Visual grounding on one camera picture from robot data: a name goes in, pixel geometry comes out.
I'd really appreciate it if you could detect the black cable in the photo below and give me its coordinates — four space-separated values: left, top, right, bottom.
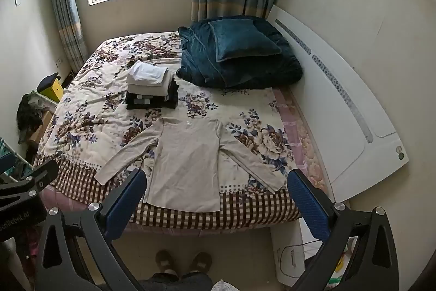
277 245 322 278

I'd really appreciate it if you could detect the dark clothes heap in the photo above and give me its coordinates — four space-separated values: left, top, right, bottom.
16 94 44 143

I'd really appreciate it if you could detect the beige folded garment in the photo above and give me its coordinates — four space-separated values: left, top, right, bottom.
128 78 172 97

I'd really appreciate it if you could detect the dark teal jacket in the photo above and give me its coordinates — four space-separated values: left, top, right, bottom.
175 16 304 89

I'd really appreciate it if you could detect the floral plush blanket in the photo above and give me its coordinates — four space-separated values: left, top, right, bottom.
34 32 302 227

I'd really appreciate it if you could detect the beige long-sleeve shirt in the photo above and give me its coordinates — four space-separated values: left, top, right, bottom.
94 117 285 213

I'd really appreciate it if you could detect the white folded garment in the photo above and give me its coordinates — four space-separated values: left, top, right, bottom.
127 61 171 85

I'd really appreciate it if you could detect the green metal rack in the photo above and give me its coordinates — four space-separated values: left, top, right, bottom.
0 137 35 176

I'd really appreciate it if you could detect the cardboard box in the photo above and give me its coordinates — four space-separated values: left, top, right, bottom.
29 110 55 150

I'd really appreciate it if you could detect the teal pillow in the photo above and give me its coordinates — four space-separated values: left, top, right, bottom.
208 19 283 62

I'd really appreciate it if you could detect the brown slipper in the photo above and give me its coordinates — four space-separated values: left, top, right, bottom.
189 252 213 274
156 250 178 274

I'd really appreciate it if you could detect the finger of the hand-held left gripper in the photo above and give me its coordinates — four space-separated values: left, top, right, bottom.
0 160 59 201
0 153 17 176

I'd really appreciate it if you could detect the white headboard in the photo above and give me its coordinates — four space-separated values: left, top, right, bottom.
266 5 409 201

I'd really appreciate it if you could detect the yellow stool with dark seat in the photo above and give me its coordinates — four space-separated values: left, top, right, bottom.
37 72 65 103

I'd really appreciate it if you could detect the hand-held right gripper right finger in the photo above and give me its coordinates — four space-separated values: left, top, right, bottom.
287 169 400 291

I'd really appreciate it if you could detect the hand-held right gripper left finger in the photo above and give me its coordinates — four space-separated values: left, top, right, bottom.
34 168 148 291

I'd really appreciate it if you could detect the grey striped folded garment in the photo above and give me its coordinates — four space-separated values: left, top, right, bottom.
132 94 155 106

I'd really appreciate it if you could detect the black folded garment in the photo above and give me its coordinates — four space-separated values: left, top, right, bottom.
125 78 180 111

